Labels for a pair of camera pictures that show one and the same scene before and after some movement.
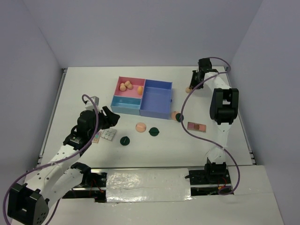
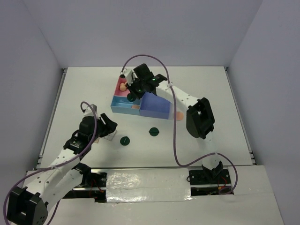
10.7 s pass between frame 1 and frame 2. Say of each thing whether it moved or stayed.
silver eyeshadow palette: stayed
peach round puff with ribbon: moved
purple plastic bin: stayed
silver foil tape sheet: stayed
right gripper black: moved
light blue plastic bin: stayed
